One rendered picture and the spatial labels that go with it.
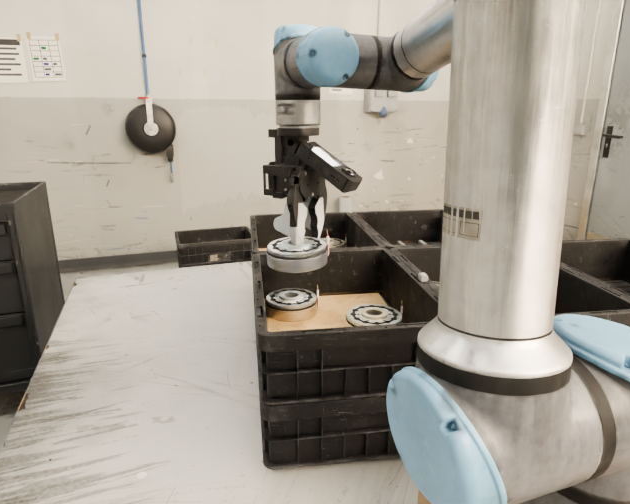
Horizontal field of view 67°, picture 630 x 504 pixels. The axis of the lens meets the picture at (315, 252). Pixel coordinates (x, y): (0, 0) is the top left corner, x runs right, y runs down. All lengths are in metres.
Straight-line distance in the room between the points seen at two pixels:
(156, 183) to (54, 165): 0.73
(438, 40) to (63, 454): 0.81
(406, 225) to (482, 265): 1.14
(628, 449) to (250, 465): 0.52
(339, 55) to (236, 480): 0.62
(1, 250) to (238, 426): 1.46
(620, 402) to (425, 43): 0.45
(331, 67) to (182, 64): 3.42
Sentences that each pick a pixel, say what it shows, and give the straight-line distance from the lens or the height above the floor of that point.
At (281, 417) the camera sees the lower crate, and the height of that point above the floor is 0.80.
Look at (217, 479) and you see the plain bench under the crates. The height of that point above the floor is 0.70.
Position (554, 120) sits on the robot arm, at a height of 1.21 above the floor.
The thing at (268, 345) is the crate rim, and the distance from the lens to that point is 0.66.
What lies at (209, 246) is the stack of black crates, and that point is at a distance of 2.44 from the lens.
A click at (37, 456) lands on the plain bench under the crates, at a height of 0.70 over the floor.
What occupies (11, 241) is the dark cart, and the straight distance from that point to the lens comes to 2.13.
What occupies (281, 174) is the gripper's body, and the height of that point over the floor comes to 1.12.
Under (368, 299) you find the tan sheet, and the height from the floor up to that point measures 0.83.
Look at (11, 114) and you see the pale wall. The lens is 4.14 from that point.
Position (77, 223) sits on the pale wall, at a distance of 4.17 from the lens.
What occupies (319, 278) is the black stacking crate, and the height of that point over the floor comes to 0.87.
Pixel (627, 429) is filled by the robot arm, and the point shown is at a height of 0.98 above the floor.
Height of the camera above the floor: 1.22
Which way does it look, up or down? 16 degrees down
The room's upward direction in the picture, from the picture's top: straight up
